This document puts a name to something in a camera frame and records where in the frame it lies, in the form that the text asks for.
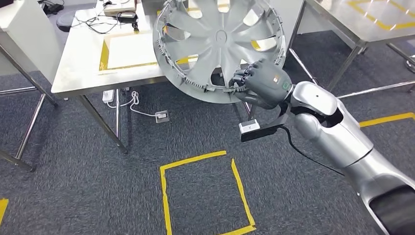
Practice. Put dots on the cardboard box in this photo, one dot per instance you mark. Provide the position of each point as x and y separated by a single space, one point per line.
110 12

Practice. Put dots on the steel workbench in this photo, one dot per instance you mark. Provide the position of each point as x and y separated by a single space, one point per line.
81 71

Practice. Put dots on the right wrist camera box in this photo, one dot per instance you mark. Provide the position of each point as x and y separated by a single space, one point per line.
256 133

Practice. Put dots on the black power adapter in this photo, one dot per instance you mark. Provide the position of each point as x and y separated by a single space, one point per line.
53 8
127 17

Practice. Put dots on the yellow workbench tape outline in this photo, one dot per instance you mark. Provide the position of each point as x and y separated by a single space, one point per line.
104 55

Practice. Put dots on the white board panel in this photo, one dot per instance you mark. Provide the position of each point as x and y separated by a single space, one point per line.
29 39

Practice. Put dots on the white power strip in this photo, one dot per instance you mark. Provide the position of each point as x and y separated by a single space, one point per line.
108 96

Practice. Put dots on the yellow floor tape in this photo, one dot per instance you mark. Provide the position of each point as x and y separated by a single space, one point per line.
2 211

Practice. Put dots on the white flat device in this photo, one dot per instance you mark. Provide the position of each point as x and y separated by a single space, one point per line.
120 6

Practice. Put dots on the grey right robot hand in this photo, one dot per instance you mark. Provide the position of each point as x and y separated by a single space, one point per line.
269 82

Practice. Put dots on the yellow floor tape rectangle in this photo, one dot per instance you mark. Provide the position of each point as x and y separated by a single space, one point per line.
163 194
385 119

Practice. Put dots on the silver wheel hubcap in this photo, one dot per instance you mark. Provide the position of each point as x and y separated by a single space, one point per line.
220 35

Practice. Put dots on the steel frame table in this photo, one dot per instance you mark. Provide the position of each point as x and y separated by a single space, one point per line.
29 126

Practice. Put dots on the chrome round base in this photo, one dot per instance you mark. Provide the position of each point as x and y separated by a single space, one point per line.
411 65

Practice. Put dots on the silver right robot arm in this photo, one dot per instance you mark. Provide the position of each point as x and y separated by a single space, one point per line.
340 139

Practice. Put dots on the grey floor socket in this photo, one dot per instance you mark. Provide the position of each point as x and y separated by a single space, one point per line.
162 116

